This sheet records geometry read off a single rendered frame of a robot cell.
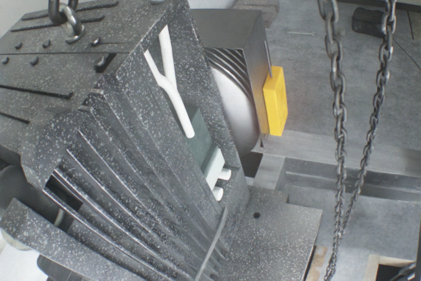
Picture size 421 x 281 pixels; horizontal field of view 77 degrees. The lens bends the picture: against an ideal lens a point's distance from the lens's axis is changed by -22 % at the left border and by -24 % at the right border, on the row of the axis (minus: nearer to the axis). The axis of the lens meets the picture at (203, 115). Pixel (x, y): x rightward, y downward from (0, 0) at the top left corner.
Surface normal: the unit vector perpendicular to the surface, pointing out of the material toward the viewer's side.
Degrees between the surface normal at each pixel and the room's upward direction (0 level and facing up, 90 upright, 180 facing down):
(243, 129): 90
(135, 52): 90
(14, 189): 21
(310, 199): 0
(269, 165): 0
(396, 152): 0
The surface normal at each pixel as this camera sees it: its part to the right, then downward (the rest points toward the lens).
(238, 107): -0.37, 0.76
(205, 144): 0.89, 0.14
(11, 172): -0.03, -0.85
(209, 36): -0.25, -0.64
